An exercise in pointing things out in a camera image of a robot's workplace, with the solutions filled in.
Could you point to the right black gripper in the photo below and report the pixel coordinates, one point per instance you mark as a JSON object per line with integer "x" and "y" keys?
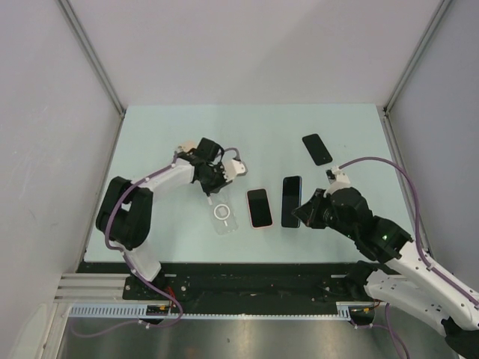
{"x": 308, "y": 212}

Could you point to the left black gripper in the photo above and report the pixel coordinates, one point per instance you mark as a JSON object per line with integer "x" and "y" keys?
{"x": 210, "y": 189}

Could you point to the beige magsafe phone case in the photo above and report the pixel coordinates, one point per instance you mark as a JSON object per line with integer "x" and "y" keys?
{"x": 187, "y": 146}

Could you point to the pink phone case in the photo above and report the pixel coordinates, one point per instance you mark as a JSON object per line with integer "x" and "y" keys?
{"x": 271, "y": 209}

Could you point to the clear magsafe phone case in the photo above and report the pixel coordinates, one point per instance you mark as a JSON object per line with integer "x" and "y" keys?
{"x": 222, "y": 214}

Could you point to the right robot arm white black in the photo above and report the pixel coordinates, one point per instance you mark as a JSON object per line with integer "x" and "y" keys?
{"x": 424, "y": 289}

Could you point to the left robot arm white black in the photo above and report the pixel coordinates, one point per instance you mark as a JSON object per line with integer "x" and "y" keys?
{"x": 124, "y": 217}

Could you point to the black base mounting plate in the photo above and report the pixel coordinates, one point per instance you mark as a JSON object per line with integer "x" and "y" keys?
{"x": 248, "y": 286}

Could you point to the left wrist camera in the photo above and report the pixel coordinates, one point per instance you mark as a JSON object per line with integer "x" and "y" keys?
{"x": 234, "y": 168}

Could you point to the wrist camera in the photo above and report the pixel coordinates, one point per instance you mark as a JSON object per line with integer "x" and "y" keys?
{"x": 234, "y": 168}
{"x": 337, "y": 178}

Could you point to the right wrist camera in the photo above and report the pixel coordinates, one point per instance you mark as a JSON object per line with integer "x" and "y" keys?
{"x": 337, "y": 178}

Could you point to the white slotted cable duct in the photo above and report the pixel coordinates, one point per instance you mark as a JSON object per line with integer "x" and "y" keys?
{"x": 320, "y": 311}

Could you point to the left aluminium corner post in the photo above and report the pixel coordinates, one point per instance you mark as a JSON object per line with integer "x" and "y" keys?
{"x": 85, "y": 44}

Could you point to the aluminium corner post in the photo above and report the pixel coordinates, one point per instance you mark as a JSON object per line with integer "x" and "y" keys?
{"x": 425, "y": 40}
{"x": 85, "y": 44}

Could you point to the right aluminium corner post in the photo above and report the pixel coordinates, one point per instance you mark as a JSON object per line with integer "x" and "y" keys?
{"x": 425, "y": 40}

